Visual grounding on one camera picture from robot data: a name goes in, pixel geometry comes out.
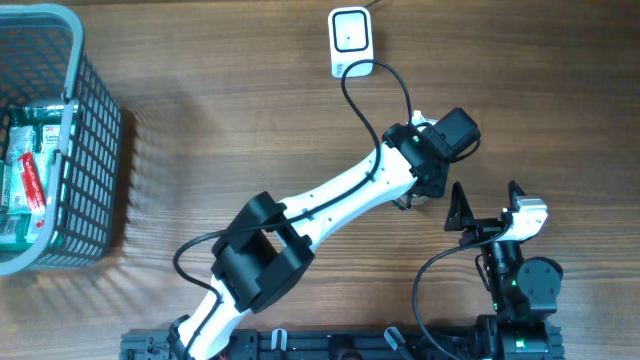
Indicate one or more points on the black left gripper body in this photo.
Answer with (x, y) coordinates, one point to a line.
(438, 188)

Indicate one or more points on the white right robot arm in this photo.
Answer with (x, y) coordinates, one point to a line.
(524, 291)

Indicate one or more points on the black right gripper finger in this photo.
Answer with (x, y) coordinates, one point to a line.
(515, 192)
(460, 216)

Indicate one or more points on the red sachet stick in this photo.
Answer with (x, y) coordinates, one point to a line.
(33, 189)

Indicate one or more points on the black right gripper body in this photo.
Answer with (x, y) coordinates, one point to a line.
(482, 227)

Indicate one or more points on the grey plastic mesh basket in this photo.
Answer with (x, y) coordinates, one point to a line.
(44, 62)

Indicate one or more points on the mint green wipes packet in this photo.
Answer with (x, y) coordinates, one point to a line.
(19, 230)

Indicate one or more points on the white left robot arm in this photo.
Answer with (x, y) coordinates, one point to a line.
(269, 245)

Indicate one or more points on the green glove packet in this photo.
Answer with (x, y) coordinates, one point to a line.
(34, 129)

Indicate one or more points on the white barcode scanner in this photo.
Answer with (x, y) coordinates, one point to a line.
(350, 37)

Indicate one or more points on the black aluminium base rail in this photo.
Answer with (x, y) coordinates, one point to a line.
(391, 343)

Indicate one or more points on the green lid jar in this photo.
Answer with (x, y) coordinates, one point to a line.
(408, 201)

